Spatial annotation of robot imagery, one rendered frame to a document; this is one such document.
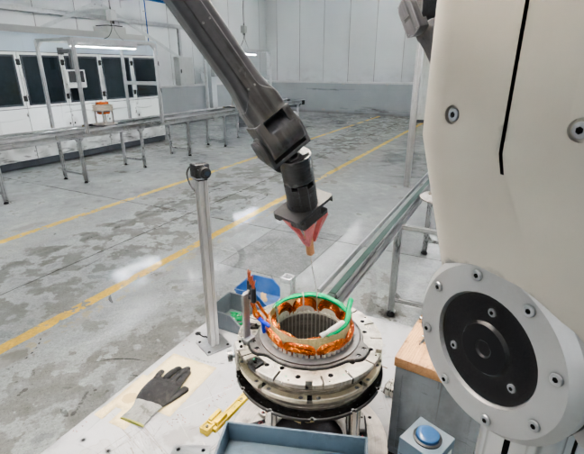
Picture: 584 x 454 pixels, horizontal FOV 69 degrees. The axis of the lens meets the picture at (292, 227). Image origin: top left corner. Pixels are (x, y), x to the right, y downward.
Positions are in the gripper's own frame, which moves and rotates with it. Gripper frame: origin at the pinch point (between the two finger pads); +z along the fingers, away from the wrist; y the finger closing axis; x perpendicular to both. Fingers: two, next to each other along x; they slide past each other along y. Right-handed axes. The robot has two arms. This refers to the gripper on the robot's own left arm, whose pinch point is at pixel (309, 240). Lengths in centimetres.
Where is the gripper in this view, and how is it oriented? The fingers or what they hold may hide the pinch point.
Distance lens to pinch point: 84.4
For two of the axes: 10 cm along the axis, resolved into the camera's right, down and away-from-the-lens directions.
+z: 1.6, 7.7, 6.2
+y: -6.6, 5.5, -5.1
